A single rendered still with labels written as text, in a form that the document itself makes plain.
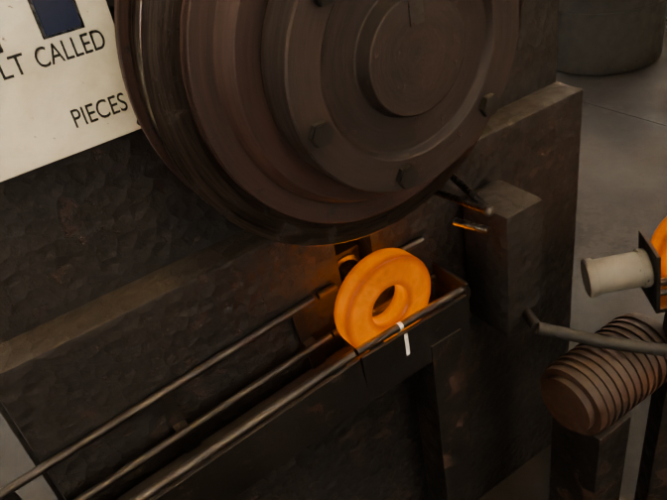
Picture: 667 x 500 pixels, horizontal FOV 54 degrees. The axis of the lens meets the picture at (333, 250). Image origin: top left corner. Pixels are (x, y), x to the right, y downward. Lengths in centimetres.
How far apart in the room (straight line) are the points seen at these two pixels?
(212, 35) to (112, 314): 36
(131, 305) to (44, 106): 25
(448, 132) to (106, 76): 36
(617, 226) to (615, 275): 134
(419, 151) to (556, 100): 48
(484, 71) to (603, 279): 44
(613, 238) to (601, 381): 126
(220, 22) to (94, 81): 19
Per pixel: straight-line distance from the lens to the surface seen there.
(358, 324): 89
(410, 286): 93
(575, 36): 353
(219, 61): 61
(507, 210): 98
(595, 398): 110
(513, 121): 107
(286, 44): 57
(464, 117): 72
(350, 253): 98
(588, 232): 235
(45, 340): 83
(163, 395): 88
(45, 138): 75
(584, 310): 204
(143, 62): 61
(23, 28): 72
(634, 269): 106
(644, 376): 117
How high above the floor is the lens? 133
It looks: 34 degrees down
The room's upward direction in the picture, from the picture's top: 11 degrees counter-clockwise
